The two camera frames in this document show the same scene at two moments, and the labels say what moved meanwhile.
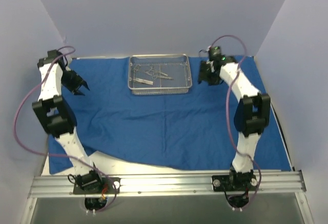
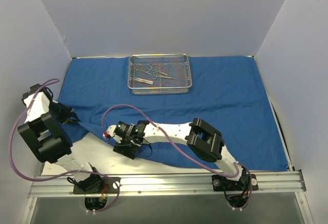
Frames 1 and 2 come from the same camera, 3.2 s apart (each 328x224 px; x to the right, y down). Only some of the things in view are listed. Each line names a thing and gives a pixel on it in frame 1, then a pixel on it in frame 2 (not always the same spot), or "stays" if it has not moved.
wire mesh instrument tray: x=159 y=74 stays
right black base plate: x=234 y=182 stays
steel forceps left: x=137 y=67 stays
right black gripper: x=205 y=74 → x=125 y=149
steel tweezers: x=143 y=81 stays
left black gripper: x=77 y=84 → x=66 y=114
